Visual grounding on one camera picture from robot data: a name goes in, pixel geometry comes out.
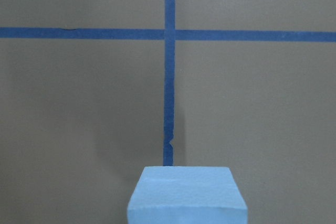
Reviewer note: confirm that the light blue foam block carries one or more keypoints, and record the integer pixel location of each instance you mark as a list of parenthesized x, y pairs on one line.
[(186, 194)]

